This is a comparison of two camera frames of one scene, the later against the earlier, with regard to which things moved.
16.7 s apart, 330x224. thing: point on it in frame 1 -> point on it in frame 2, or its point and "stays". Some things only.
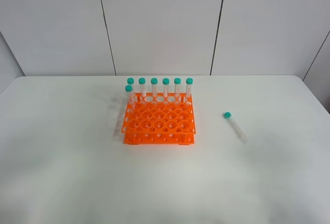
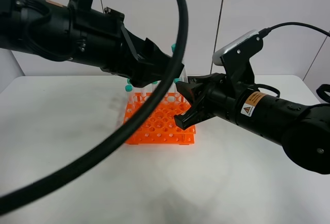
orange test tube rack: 160,119 stays
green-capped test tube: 227,115 -> 183,75
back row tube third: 154,82 stays
